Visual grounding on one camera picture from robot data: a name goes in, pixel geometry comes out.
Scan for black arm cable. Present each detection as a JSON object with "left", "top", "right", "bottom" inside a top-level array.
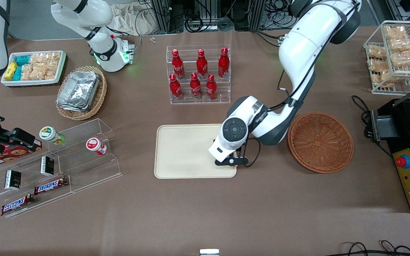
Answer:
[{"left": 277, "top": 0, "right": 356, "bottom": 109}]

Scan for light oval wicker basket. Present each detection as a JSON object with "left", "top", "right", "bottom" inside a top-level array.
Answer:
[{"left": 55, "top": 65, "right": 108, "bottom": 121}]

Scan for clear bag of rice crackers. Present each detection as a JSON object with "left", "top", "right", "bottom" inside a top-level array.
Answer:
[
  {"left": 33, "top": 64, "right": 58, "bottom": 81},
  {"left": 21, "top": 64, "right": 35, "bottom": 81},
  {"left": 31, "top": 52, "right": 62, "bottom": 66}
]

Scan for bagged fried snack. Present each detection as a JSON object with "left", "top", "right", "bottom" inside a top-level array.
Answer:
[
  {"left": 388, "top": 38, "right": 410, "bottom": 52},
  {"left": 389, "top": 50, "right": 410, "bottom": 67},
  {"left": 372, "top": 69, "right": 401, "bottom": 88},
  {"left": 368, "top": 59, "right": 388, "bottom": 72},
  {"left": 384, "top": 26, "right": 408, "bottom": 39},
  {"left": 368, "top": 45, "right": 387, "bottom": 59}
]

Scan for Snickers chocolate bar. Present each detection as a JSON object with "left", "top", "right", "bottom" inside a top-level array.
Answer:
[
  {"left": 1, "top": 193, "right": 35, "bottom": 216},
  {"left": 34, "top": 176, "right": 69, "bottom": 196}
]

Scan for round brown wicker basket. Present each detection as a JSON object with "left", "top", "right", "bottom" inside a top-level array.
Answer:
[{"left": 288, "top": 112, "right": 354, "bottom": 174}]

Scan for coiled black cable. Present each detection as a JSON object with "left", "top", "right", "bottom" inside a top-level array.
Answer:
[{"left": 184, "top": 15, "right": 204, "bottom": 33}]

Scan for cream plastic tray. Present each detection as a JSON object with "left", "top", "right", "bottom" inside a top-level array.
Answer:
[{"left": 154, "top": 123, "right": 237, "bottom": 179}]

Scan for green lid yogurt cup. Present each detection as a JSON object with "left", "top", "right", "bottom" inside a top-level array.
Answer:
[{"left": 39, "top": 126, "right": 65, "bottom": 145}]

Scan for white rectangular snack bin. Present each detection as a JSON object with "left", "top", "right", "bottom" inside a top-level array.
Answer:
[{"left": 1, "top": 50, "right": 67, "bottom": 87}]

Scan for aluminium foil tray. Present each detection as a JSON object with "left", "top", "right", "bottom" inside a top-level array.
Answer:
[
  {"left": 57, "top": 70, "right": 101, "bottom": 109},
  {"left": 56, "top": 101, "right": 91, "bottom": 113}
]

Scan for clear acrylic bottle rack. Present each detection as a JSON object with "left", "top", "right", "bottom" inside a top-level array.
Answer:
[{"left": 165, "top": 44, "right": 232, "bottom": 105}]

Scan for coiled grey cable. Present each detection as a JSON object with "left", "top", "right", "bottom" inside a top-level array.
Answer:
[{"left": 217, "top": 17, "right": 233, "bottom": 31}]

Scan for clear acrylic stepped shelf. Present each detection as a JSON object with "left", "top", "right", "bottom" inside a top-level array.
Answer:
[{"left": 0, "top": 118, "right": 123, "bottom": 218}]

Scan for black machine power cable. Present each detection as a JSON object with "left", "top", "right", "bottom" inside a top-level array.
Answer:
[{"left": 352, "top": 95, "right": 392, "bottom": 157}]

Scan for red lid yogurt cup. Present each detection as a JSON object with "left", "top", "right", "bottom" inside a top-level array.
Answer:
[{"left": 85, "top": 137, "right": 108, "bottom": 156}]

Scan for black cables at table edge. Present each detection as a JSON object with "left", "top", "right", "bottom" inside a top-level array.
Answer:
[{"left": 340, "top": 240, "right": 410, "bottom": 256}]

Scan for red emergency stop button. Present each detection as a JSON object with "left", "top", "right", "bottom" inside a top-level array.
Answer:
[{"left": 395, "top": 155, "right": 410, "bottom": 170}]

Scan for red cookie box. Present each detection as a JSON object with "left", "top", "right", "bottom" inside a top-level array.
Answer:
[{"left": 0, "top": 139, "right": 43, "bottom": 170}]

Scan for white wire rack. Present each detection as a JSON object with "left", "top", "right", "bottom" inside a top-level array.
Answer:
[{"left": 363, "top": 20, "right": 410, "bottom": 96}]

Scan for small black box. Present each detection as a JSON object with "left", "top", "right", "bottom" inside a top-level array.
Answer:
[
  {"left": 4, "top": 170, "right": 22, "bottom": 190},
  {"left": 40, "top": 155, "right": 55, "bottom": 177}
]

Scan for black metal machine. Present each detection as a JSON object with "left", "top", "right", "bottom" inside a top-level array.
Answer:
[{"left": 370, "top": 97, "right": 410, "bottom": 214}]

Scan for red cola bottle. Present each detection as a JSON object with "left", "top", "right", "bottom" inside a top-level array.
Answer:
[
  {"left": 171, "top": 49, "right": 185, "bottom": 80},
  {"left": 190, "top": 73, "right": 203, "bottom": 100},
  {"left": 205, "top": 74, "right": 218, "bottom": 100},
  {"left": 218, "top": 47, "right": 230, "bottom": 79},
  {"left": 169, "top": 74, "right": 183, "bottom": 100},
  {"left": 196, "top": 49, "right": 208, "bottom": 80}
]

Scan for yellow snack pack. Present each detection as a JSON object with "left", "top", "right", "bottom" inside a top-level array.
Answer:
[{"left": 4, "top": 61, "right": 18, "bottom": 81}]

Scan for aluminium frame profile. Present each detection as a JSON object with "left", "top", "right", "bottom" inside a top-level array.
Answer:
[
  {"left": 150, "top": 0, "right": 172, "bottom": 33},
  {"left": 251, "top": 0, "right": 267, "bottom": 31}
]

